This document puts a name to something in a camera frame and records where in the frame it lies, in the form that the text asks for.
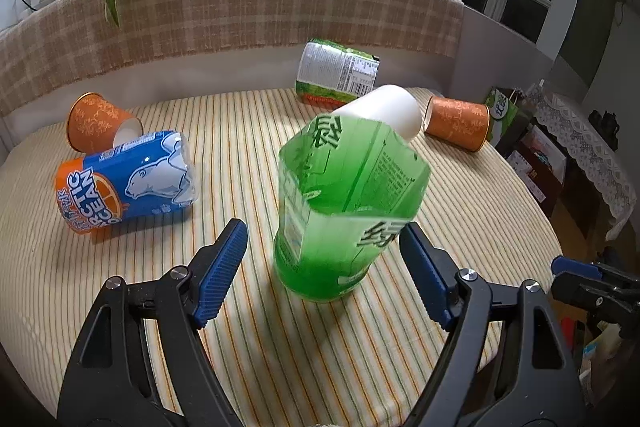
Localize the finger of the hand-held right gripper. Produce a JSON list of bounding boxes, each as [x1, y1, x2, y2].
[[551, 256, 640, 289], [551, 271, 640, 327]]

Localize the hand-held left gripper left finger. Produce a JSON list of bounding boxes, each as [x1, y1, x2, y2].
[[56, 218, 249, 427]]

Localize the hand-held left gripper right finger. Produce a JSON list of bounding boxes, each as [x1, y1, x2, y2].
[[398, 222, 586, 427]]

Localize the green tea bottle white cap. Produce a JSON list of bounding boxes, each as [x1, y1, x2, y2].
[[273, 114, 432, 304]]

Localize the blue polar bear cup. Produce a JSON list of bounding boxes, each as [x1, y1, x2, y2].
[[54, 130, 197, 235]]

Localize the orange patterned paper cup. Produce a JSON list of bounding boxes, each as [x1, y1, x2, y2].
[[67, 93, 145, 152], [424, 96, 491, 152]]

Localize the green white labelled cup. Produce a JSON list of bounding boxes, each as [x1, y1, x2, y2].
[[294, 38, 381, 108]]

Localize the stacked cardboard boxes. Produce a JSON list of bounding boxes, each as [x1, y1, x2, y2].
[[507, 124, 568, 208]]

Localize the side table with lace cloth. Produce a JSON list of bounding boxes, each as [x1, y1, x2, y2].
[[532, 94, 638, 238]]

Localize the dark object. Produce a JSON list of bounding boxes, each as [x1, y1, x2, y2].
[[587, 109, 621, 152]]

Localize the green white paper bag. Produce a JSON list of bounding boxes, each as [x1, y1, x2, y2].
[[484, 87, 531, 148]]

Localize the grey sofa backrest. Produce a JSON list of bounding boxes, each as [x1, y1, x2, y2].
[[440, 4, 556, 108]]

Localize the plaid beige blanket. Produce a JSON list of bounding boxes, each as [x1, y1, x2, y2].
[[0, 0, 466, 118]]

